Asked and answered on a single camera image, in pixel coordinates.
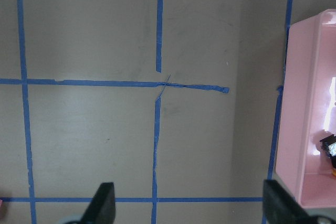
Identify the pink plastic bin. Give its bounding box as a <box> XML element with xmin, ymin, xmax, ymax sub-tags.
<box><xmin>276</xmin><ymin>9</ymin><xmax>335</xmax><ymax>208</ymax></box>

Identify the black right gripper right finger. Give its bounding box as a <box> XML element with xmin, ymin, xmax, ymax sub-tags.
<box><xmin>263</xmin><ymin>180</ymin><xmax>318</xmax><ymax>224</ymax></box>

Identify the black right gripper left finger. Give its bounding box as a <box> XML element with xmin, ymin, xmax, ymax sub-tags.
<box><xmin>82</xmin><ymin>182</ymin><xmax>116</xmax><ymax>223</ymax></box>

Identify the yellow push button switch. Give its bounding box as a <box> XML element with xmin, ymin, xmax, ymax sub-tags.
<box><xmin>320</xmin><ymin>134</ymin><xmax>335</xmax><ymax>177</ymax></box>

